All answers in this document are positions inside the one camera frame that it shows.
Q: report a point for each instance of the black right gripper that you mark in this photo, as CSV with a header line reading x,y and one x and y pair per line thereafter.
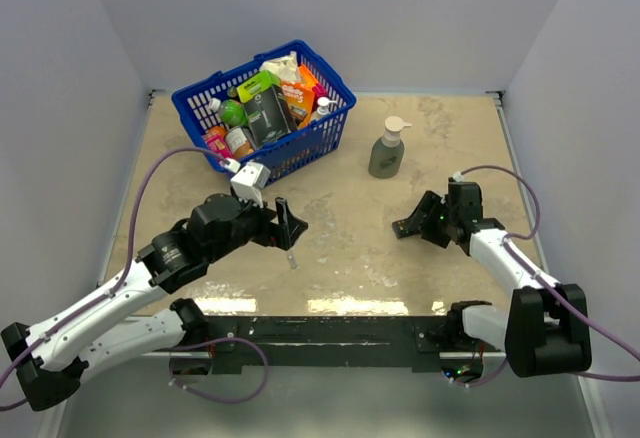
x,y
428,202

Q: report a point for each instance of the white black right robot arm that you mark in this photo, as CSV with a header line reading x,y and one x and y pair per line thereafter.
x,y
543,332

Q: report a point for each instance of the green round bottle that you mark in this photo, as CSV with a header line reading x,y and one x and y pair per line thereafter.
x,y
228,111

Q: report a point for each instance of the orange labelled jar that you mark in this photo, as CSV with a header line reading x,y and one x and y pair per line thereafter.
x,y
240,142

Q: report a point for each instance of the white pump bottle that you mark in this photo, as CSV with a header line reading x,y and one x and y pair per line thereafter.
x,y
322,109

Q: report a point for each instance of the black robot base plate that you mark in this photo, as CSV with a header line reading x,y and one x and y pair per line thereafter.
x,y
411,342

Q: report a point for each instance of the pink snack packet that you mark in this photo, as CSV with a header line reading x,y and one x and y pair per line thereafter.
x,y
215,140

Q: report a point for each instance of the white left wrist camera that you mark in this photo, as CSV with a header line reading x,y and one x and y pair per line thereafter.
x,y
248,183

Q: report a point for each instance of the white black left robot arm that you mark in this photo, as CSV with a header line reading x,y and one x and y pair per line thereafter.
x,y
53,358

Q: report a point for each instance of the grey soap pump bottle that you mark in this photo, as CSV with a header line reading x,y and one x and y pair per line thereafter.
x,y
388,151

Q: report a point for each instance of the orange razor blade box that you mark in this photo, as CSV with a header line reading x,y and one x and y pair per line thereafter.
x,y
300,100

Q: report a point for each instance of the beige crumpled bag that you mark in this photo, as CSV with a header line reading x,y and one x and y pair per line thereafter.
x,y
286,67

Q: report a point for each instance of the black remote control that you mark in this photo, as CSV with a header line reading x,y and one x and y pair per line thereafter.
x,y
405,228

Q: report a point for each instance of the black green razor box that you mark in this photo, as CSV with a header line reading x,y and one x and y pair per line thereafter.
x,y
267,111

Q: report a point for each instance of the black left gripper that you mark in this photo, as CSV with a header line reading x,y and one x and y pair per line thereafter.
x,y
283,234

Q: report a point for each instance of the blue plastic shopping basket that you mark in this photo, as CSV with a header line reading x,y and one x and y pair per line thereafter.
x,y
293,151

